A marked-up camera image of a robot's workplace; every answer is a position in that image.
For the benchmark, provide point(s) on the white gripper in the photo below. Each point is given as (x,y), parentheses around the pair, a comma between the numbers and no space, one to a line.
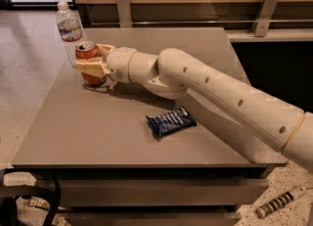
(118,62)

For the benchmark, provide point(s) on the orange coke can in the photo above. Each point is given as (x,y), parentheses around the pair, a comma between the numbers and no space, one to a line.
(84,51)

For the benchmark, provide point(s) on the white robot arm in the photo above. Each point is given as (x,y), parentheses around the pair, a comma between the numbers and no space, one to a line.
(285,128)

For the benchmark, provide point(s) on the clear plastic water bottle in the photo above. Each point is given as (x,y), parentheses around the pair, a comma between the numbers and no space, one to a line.
(70,29)

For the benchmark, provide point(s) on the blue snack bag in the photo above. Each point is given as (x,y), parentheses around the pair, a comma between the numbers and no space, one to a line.
(171,122)

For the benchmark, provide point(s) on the grey drawer cabinet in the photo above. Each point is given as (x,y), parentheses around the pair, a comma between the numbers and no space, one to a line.
(114,171)

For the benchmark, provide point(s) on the white striped cylinder on floor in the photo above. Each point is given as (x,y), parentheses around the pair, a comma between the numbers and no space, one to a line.
(281,201)

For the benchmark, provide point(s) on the left metal bracket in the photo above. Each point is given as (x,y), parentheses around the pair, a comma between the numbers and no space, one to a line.
(124,13)

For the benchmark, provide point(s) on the metal bracket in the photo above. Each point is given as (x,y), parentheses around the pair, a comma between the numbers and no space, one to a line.
(262,22)
(124,13)

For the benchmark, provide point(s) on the right metal bracket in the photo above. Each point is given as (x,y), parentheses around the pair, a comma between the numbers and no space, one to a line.
(262,22)

